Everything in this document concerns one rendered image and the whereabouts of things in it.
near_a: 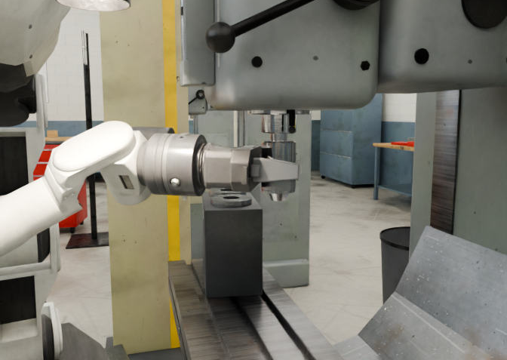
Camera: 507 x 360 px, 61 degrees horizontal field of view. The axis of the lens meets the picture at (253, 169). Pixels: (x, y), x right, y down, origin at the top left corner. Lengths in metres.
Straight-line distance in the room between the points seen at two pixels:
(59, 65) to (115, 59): 7.43
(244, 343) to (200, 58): 0.47
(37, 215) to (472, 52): 0.58
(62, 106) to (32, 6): 8.85
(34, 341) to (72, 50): 8.64
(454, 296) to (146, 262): 1.82
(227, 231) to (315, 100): 0.46
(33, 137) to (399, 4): 0.85
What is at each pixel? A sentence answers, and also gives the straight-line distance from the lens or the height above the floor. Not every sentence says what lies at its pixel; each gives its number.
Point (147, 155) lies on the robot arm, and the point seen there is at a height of 1.25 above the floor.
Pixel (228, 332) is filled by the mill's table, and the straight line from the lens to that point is 0.81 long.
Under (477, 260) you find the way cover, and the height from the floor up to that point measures 1.06.
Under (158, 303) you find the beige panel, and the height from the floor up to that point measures 0.30.
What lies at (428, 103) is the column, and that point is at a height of 1.33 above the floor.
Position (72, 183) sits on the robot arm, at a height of 1.22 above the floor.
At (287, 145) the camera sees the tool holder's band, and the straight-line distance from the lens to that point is 0.57.
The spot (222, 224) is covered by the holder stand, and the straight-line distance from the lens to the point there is 0.89.
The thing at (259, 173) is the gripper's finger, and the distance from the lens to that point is 0.56.
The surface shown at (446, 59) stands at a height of 1.37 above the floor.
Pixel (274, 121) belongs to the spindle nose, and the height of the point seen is 1.29.
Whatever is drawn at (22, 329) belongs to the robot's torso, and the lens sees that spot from 1.32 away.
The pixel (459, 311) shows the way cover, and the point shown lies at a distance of 0.82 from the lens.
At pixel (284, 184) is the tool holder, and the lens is 0.58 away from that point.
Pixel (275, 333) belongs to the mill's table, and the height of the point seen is 0.93.
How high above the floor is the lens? 1.30
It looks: 7 degrees down
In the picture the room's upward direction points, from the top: straight up
